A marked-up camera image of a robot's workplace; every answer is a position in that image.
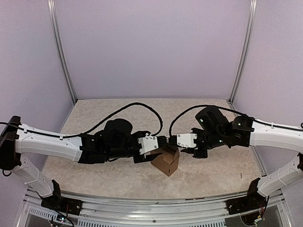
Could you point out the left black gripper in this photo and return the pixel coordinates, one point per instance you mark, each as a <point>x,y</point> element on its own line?
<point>148,157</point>

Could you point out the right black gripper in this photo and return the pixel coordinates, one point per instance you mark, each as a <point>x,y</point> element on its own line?
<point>202,154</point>

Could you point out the brown cardboard box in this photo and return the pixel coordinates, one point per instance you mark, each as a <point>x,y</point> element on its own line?
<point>167,162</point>

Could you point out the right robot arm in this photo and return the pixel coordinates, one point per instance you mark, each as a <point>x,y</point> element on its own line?
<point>247,131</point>

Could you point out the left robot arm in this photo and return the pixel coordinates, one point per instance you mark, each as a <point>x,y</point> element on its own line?
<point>116,140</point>

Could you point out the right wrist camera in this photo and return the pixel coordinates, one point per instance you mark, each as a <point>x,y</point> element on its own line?
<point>184,140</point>

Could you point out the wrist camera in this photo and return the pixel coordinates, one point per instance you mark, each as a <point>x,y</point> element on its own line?
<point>184,140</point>
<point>150,142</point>

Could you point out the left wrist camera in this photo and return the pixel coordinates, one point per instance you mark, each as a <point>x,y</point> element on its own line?
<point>150,142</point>

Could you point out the front aluminium rail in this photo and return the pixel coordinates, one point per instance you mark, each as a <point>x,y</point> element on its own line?
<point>99,211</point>

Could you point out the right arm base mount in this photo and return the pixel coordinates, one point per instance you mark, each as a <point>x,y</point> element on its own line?
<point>244,204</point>

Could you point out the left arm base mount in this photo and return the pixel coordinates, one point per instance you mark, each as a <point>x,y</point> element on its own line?
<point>64,205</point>

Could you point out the right aluminium frame post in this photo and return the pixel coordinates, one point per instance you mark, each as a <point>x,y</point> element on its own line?
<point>244,51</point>

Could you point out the aluminium frame post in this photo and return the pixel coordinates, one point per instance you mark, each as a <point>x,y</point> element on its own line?
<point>244,51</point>
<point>59,47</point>

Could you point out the left aluminium frame post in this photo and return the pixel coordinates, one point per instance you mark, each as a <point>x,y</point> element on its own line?
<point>59,47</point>

